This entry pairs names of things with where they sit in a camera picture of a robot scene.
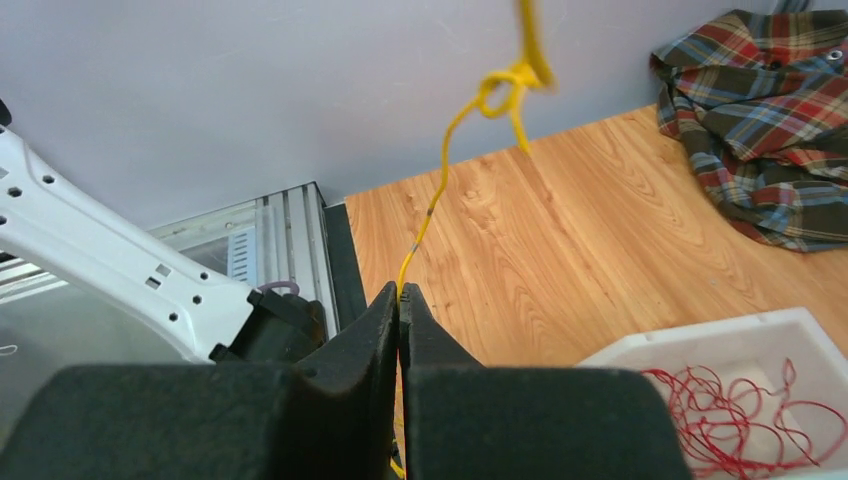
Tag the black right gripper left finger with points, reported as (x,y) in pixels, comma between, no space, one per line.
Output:
(328,416)

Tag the plaid cloth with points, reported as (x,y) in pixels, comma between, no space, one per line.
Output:
(759,103)

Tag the aluminium frame profile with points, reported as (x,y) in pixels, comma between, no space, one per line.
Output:
(278,237)

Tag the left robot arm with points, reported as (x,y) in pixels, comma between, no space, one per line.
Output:
(205,316)

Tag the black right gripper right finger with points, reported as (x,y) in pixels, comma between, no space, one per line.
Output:
(464,420)

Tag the white plastic bin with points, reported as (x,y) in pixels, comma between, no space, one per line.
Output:
(762,396)

